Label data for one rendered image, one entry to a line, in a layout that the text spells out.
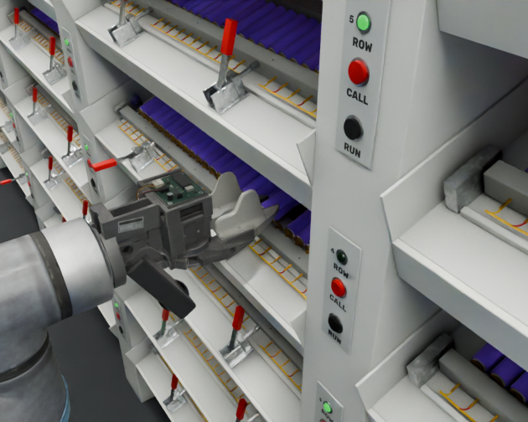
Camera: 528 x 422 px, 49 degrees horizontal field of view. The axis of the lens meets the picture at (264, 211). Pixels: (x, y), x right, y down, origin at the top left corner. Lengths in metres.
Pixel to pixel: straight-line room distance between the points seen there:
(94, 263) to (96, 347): 1.12
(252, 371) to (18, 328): 0.38
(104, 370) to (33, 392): 1.00
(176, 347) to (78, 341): 0.60
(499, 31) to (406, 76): 0.07
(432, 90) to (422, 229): 0.11
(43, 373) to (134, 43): 0.45
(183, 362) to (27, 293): 0.62
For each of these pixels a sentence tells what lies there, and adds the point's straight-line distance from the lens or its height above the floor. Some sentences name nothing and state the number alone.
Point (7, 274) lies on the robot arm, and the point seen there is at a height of 0.85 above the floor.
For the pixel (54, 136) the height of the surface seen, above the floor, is 0.54.
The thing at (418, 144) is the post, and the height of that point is 1.00.
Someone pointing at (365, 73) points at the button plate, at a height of 1.04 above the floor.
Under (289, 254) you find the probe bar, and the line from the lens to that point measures 0.68.
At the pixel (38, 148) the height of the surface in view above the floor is 0.39.
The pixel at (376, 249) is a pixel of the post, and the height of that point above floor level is 0.91.
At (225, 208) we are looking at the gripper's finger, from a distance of 0.69.
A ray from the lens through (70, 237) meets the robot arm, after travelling 0.58.
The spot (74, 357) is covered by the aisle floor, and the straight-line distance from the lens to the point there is 1.68.
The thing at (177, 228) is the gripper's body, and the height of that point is 0.85.
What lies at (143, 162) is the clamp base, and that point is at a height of 0.74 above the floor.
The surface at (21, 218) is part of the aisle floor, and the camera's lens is 2.27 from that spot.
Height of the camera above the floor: 1.19
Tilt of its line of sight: 34 degrees down
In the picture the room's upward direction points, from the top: straight up
